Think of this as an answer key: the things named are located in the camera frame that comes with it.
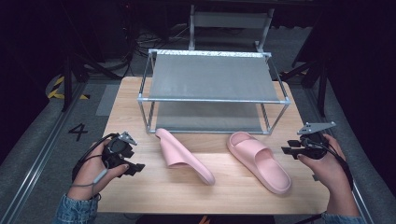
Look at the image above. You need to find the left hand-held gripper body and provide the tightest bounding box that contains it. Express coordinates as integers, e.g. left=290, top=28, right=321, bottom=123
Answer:
left=101, top=131, right=139, bottom=171

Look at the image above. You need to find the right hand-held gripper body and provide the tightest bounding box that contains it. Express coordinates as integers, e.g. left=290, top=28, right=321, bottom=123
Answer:
left=296, top=121, right=337, bottom=161

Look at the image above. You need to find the pink slipper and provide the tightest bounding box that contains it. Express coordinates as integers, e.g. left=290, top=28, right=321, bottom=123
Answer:
left=226, top=131, right=293, bottom=196
left=154, top=127, right=217, bottom=187

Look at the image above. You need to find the grey metal shoe rack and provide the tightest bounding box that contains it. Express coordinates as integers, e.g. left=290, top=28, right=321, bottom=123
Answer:
left=136, top=48, right=292, bottom=135

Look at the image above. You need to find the person's right hand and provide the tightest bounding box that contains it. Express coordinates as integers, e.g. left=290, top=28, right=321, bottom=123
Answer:
left=296, top=133, right=355, bottom=200

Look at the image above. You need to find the person's left hand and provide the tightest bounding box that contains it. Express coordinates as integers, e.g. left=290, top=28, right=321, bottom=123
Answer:
left=67, top=139, right=131, bottom=201

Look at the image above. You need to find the black tripod stand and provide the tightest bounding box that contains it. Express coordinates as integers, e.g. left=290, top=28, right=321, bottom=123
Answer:
left=60, top=50, right=123, bottom=114
left=279, top=57, right=332, bottom=119

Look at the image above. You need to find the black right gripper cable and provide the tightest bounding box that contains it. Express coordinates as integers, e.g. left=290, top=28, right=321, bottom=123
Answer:
left=303, top=136, right=355, bottom=191

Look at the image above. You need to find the grey wrist strap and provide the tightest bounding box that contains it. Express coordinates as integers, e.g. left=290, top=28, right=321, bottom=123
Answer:
left=70, top=168, right=109, bottom=201

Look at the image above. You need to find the bundle of floor cables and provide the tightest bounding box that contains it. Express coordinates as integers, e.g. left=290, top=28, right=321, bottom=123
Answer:
left=122, top=26, right=191, bottom=79

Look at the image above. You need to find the grey metal frame chair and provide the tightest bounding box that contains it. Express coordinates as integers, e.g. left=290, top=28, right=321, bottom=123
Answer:
left=188, top=4, right=276, bottom=54

